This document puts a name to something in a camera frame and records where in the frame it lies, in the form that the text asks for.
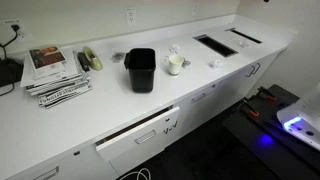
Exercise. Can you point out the black clamp with orange grip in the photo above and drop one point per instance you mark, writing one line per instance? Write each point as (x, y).
(267, 94)
(250, 108)

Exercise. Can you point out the small black cabinet lock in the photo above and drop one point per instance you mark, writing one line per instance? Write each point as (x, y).
(76, 153)

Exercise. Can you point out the white drawer with wooden inside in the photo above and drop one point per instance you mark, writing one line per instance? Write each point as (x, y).
(126, 146)

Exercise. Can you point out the stack of magazines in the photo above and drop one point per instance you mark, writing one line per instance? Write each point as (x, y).
(60, 85)

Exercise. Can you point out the crumpled silver foil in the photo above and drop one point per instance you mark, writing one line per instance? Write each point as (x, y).
(186, 63)

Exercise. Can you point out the magazine with brown cover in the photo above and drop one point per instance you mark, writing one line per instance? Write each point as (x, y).
(46, 58)

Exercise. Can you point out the white ceramic mug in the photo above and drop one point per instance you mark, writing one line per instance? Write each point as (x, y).
(175, 66)

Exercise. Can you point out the olive green tape dispenser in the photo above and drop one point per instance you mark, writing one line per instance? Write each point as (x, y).
(94, 61)

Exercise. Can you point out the black plastic bin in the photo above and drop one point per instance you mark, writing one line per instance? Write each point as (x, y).
(141, 76)

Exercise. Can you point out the black device at left edge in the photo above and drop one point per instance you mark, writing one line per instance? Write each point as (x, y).
(10, 71)

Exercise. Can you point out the black stapler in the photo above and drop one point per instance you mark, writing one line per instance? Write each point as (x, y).
(83, 61)

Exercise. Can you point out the white wall outlet with plug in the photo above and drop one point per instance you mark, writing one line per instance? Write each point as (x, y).
(21, 34)

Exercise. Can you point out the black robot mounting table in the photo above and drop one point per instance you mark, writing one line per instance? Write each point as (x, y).
(253, 136)

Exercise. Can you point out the rectangular black countertop opening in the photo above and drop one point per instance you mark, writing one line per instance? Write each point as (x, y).
(246, 36)
(216, 46)

